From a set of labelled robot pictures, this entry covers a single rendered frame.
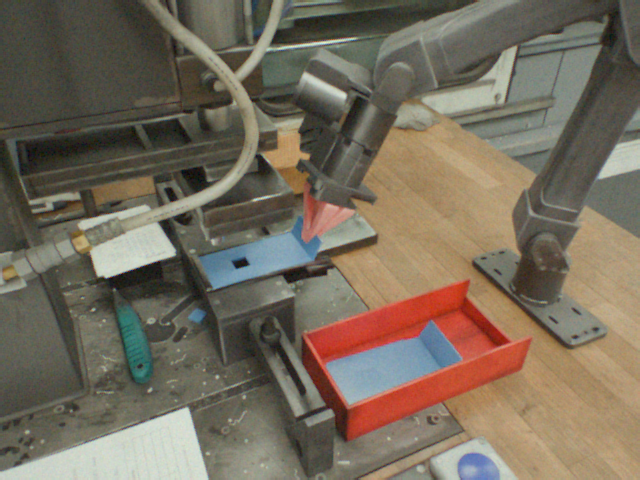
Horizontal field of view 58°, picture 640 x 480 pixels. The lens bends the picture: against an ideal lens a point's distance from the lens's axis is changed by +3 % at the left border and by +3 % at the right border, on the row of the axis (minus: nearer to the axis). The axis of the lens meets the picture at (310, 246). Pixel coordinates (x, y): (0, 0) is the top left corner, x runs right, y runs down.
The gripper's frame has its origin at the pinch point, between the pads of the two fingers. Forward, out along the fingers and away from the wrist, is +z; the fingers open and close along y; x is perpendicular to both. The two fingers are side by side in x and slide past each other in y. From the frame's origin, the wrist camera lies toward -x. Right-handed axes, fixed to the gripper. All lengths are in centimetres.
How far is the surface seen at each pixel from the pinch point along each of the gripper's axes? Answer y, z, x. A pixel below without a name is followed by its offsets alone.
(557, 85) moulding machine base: -97, -37, -54
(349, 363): -3.5, 9.2, 14.9
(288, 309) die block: 3.8, 6.9, 8.1
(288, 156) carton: -14.7, 0.5, -35.7
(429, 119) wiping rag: -47, -17, -39
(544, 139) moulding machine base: -103, -23, -51
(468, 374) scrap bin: -11.4, 1.7, 24.3
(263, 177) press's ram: 13.5, -7.9, 4.8
